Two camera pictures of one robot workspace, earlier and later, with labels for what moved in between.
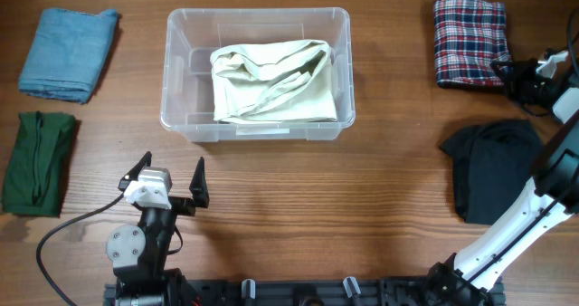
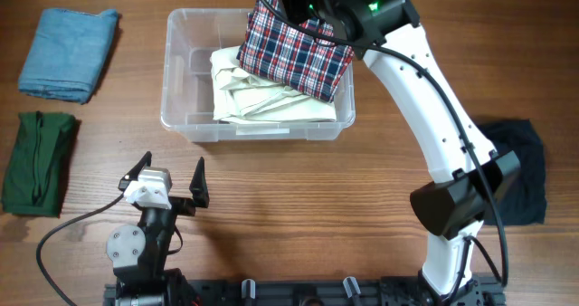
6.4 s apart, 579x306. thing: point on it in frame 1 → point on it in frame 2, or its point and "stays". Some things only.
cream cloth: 274,83 stays
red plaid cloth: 469,35 → 304,57
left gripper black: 200,196 stays
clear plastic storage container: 193,33 stays
